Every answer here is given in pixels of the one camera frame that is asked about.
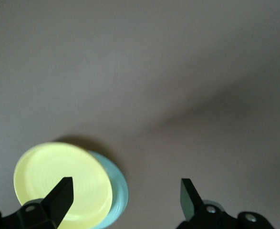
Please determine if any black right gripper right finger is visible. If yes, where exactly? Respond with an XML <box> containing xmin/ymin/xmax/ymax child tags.
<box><xmin>175</xmin><ymin>178</ymin><xmax>276</xmax><ymax>229</ymax></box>

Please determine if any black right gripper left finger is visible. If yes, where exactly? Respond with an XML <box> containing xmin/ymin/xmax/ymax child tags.
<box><xmin>0</xmin><ymin>177</ymin><xmax>74</xmax><ymax>229</ymax></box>

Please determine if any yellow round plate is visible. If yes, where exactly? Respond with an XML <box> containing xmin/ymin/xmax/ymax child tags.
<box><xmin>13</xmin><ymin>142</ymin><xmax>114</xmax><ymax>229</ymax></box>

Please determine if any green round plate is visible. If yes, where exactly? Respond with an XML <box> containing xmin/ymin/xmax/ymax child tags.
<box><xmin>87</xmin><ymin>150</ymin><xmax>129</xmax><ymax>229</ymax></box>

